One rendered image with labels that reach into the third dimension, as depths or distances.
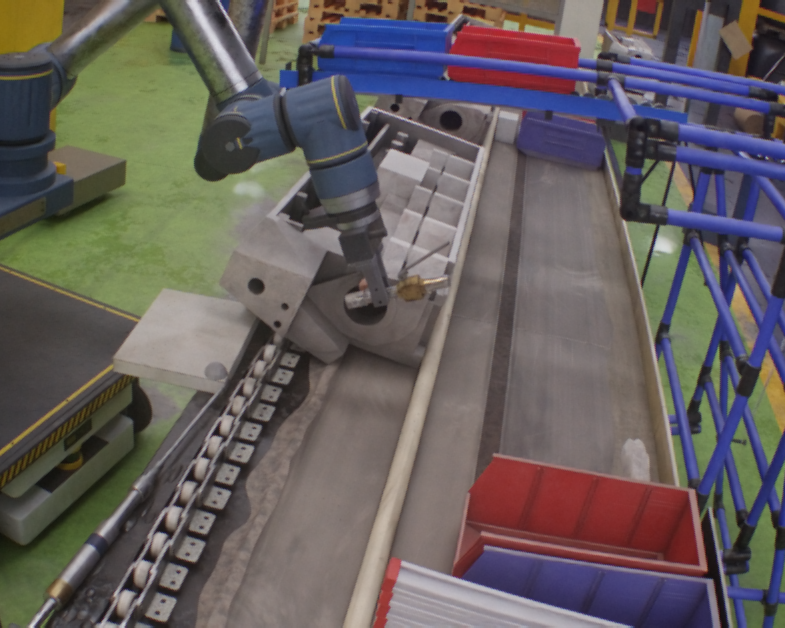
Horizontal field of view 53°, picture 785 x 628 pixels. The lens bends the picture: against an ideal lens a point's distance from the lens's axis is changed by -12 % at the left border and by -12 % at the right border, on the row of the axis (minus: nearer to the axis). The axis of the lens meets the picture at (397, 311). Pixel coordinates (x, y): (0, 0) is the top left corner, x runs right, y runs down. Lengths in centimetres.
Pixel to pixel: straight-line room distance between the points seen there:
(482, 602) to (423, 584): 7
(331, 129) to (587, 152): 201
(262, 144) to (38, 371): 115
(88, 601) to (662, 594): 75
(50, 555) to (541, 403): 133
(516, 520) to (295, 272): 61
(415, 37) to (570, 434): 95
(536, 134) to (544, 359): 159
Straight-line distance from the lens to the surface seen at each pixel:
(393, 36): 200
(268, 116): 145
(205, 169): 230
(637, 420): 173
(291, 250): 161
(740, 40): 826
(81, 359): 242
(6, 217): 223
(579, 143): 332
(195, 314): 171
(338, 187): 145
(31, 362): 242
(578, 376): 182
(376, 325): 167
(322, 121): 143
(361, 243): 146
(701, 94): 199
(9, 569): 228
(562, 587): 113
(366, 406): 158
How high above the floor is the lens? 161
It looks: 26 degrees down
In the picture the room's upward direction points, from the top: 10 degrees clockwise
